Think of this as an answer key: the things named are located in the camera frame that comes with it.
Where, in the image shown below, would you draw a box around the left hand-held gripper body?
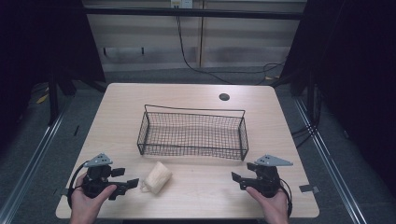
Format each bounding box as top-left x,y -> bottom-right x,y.
81,152 -> 129,201

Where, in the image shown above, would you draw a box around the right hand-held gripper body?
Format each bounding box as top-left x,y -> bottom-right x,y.
239,154 -> 294,199

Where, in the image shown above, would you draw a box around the black wire basket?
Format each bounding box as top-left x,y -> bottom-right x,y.
136,104 -> 249,162

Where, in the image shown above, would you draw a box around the person's right hand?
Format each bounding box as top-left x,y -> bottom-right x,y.
245,187 -> 290,224

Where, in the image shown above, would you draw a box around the person's left hand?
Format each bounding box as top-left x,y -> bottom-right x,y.
69,173 -> 118,224

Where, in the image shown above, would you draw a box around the grey tape strip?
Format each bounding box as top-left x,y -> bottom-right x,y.
298,184 -> 321,194

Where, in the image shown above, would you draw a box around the black metal stand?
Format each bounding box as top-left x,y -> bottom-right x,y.
47,73 -> 61,127

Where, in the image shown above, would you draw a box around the yellow tape strip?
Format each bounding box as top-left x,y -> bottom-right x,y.
35,92 -> 50,105

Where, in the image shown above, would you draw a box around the dark curtain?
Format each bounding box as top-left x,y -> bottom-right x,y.
278,0 -> 396,190
0,0 -> 106,147

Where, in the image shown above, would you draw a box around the black horizontal bar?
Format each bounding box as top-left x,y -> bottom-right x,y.
83,7 -> 304,21

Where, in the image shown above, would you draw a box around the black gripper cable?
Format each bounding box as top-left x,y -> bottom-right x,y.
66,161 -> 91,210
278,177 -> 294,218

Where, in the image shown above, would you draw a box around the black floor cables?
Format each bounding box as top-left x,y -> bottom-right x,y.
290,87 -> 323,149

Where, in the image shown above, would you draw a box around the metal floor rail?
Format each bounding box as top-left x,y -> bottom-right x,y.
0,105 -> 70,224
292,95 -> 369,224

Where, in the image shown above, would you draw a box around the black wall cable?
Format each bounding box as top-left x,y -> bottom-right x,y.
175,14 -> 286,86

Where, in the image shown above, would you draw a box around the white wall socket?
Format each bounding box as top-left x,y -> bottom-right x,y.
169,0 -> 194,9

